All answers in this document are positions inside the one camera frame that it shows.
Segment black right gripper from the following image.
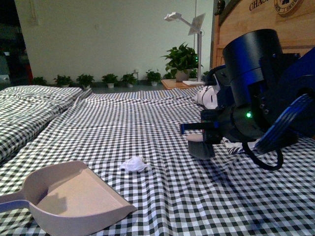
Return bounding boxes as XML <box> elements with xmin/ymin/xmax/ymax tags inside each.
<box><xmin>180</xmin><ymin>105</ymin><xmax>299</xmax><ymax>148</ymax></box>

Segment far wooden nightstand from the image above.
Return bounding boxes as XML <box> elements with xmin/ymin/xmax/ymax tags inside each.
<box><xmin>161</xmin><ymin>79</ymin><xmax>197</xmax><ymax>90</ymax></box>

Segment blue and black arm cables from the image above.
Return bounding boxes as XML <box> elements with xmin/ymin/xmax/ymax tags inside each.
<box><xmin>242</xmin><ymin>93</ymin><xmax>313</xmax><ymax>171</ymax></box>

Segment large potted green plant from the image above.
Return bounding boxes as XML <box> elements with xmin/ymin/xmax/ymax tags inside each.
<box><xmin>162</xmin><ymin>43</ymin><xmax>199</xmax><ymax>82</ymax></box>

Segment black white checkered bedsheet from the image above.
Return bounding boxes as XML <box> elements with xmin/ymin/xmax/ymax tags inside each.
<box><xmin>0</xmin><ymin>90</ymin><xmax>315</xmax><ymax>236</ymax></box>

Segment white book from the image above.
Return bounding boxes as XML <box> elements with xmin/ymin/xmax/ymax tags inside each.
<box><xmin>183</xmin><ymin>80</ymin><xmax>205</xmax><ymax>86</ymax></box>

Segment folded checkered blanket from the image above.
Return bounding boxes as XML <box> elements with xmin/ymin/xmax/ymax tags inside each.
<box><xmin>0</xmin><ymin>85</ymin><xmax>84</xmax><ymax>161</ymax></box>

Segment small potted plant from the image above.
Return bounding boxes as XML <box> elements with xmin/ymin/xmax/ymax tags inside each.
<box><xmin>31</xmin><ymin>77</ymin><xmax>48</xmax><ymax>86</ymax></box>
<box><xmin>122</xmin><ymin>73</ymin><xmax>137</xmax><ymax>88</ymax></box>
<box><xmin>76</xmin><ymin>74</ymin><xmax>94</xmax><ymax>89</ymax></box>
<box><xmin>102</xmin><ymin>73</ymin><xmax>118</xmax><ymax>89</ymax></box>
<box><xmin>54</xmin><ymin>75</ymin><xmax>72</xmax><ymax>88</ymax></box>
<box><xmin>146</xmin><ymin>69</ymin><xmax>162</xmax><ymax>86</ymax></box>

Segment wooden bed headboard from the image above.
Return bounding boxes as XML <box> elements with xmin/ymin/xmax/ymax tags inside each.
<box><xmin>211</xmin><ymin>0</ymin><xmax>315</xmax><ymax>72</ymax></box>

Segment white tissue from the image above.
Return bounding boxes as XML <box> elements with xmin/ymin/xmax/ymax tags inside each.
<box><xmin>120</xmin><ymin>156</ymin><xmax>150</xmax><ymax>172</ymax></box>

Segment beige plastic dustpan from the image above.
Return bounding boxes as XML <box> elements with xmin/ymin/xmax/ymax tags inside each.
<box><xmin>0</xmin><ymin>161</ymin><xmax>136</xmax><ymax>236</ymax></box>

